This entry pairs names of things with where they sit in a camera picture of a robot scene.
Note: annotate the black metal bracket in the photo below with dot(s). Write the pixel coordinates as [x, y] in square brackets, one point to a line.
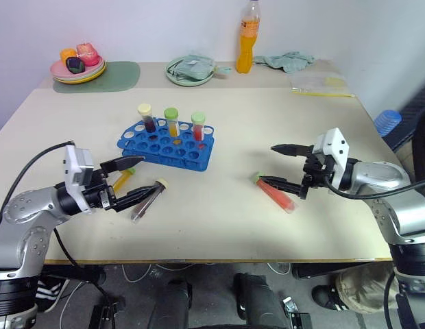
[103, 317]
[298, 317]

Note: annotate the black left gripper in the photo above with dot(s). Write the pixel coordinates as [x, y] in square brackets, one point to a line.
[99, 192]

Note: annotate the stack of plates with toys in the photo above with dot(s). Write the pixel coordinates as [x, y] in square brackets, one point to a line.
[60, 70]

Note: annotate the pink toy apple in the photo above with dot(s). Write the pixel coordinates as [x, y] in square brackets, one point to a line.
[87, 54]

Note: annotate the small round green lid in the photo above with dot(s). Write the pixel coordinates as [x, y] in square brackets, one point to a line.
[223, 71]

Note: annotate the beige fabric bundle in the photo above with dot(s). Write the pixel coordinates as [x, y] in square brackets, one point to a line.
[366, 288]

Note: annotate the blue ribbed bottle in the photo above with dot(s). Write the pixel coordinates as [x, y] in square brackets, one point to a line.
[387, 121]

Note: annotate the green cloth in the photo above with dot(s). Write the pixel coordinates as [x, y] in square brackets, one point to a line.
[288, 61]

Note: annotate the orange toy fruit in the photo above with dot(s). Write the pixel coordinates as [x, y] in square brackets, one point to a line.
[68, 55]

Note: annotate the orange tube green cap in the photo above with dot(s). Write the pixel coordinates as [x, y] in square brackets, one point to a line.
[123, 179]
[171, 113]

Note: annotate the orange soda bottle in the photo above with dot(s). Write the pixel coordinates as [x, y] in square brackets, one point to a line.
[246, 51]

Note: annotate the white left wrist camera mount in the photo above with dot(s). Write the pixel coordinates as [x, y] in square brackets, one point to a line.
[73, 164]

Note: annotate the red tube green cap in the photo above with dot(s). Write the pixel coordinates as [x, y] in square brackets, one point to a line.
[281, 201]
[198, 119]

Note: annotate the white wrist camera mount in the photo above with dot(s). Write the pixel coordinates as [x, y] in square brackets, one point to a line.
[73, 164]
[336, 144]

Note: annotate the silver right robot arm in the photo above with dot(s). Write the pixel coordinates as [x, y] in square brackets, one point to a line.
[404, 209]

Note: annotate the dark purple toy fruit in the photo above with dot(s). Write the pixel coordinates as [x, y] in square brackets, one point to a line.
[74, 65]

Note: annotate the clear plastic zip bag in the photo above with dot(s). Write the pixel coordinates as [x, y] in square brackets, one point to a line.
[315, 84]

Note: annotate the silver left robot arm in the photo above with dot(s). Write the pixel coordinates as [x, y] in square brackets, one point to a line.
[27, 212]

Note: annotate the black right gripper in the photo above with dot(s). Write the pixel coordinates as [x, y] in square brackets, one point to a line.
[315, 171]

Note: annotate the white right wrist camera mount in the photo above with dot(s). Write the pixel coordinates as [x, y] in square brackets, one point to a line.
[336, 144]

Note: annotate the black shoe white stripes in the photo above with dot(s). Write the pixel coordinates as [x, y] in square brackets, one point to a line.
[330, 298]
[49, 293]

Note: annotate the pale green plate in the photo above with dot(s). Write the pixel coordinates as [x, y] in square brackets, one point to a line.
[185, 82]

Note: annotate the yellow plate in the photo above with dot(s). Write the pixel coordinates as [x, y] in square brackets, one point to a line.
[92, 78]

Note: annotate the green placemat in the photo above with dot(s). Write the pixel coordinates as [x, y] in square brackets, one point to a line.
[120, 77]

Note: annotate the black chair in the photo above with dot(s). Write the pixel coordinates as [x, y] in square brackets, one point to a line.
[421, 137]

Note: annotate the dark rounded shape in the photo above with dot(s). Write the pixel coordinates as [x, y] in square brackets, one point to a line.
[171, 305]
[257, 301]

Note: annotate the light green stacked plate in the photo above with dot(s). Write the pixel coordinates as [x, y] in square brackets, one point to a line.
[97, 70]

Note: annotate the dark red tube cream cap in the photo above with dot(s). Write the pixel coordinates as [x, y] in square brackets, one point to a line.
[144, 205]
[145, 110]

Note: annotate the pale green pouch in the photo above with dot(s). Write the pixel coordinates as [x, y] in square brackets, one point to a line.
[192, 68]

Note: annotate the blue test tube rack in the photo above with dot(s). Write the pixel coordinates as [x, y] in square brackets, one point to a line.
[198, 161]

